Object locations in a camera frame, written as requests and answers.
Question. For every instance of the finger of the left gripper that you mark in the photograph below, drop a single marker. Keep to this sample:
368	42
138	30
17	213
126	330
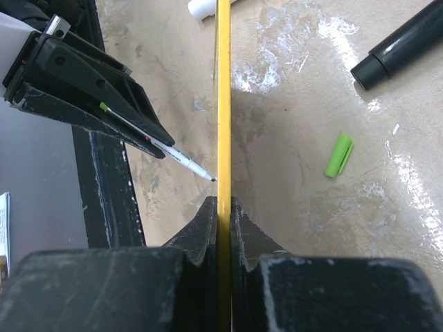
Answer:
77	72
31	100

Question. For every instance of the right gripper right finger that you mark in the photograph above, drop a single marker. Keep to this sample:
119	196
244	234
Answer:
274	290

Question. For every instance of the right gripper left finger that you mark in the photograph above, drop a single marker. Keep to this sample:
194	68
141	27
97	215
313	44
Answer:
167	288

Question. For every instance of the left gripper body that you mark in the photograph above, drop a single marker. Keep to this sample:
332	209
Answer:
19	72

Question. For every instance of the yellow framed whiteboard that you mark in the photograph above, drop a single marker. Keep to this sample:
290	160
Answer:
224	310

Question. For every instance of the green whiteboard marker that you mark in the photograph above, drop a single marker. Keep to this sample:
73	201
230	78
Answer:
170	151

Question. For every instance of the green marker cap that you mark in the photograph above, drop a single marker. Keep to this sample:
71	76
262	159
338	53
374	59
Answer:
339	155

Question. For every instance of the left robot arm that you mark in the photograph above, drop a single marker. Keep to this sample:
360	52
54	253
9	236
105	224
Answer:
21	17

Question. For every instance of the white microphone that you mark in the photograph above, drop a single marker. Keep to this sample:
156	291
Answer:
202	10

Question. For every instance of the printed paper sheet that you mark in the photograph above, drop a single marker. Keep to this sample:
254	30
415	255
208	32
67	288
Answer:
5	229

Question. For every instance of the black microphone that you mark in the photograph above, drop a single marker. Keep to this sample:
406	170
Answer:
410	41

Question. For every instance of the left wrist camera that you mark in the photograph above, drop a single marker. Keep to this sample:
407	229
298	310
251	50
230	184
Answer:
57	27

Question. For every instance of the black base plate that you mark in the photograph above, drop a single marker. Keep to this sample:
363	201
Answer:
109	202

